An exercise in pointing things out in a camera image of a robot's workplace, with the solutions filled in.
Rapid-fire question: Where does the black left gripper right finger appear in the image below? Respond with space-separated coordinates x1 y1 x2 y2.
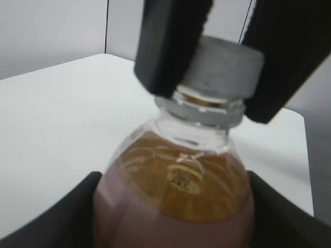
248 170 330 248

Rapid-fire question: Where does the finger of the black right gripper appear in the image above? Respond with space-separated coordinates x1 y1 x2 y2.
134 0 213 98
242 0 330 124

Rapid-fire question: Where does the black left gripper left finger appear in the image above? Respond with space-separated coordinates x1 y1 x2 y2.
1 172 101 247

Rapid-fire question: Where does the peach oolong tea bottle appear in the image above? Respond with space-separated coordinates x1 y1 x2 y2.
93 87 254 247

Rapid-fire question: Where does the white bottle cap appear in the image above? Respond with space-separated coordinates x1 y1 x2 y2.
181 36 264 99

